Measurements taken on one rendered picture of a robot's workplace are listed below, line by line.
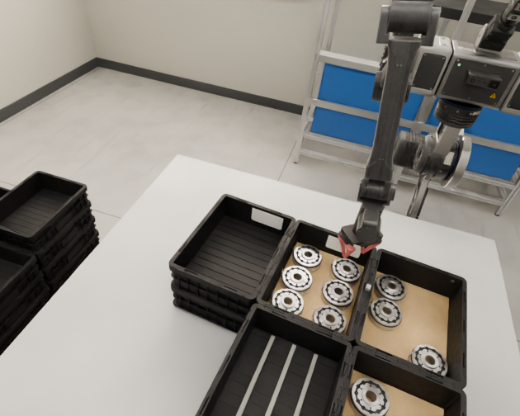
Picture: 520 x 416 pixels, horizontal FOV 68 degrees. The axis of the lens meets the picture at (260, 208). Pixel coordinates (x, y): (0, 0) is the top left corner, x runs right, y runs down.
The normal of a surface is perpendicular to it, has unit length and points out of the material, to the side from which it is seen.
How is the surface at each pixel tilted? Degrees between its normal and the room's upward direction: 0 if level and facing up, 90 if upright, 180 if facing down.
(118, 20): 90
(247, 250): 0
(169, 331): 0
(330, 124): 90
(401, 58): 83
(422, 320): 0
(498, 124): 90
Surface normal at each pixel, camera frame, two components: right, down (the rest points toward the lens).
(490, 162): -0.30, 0.62
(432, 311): 0.10, -0.74
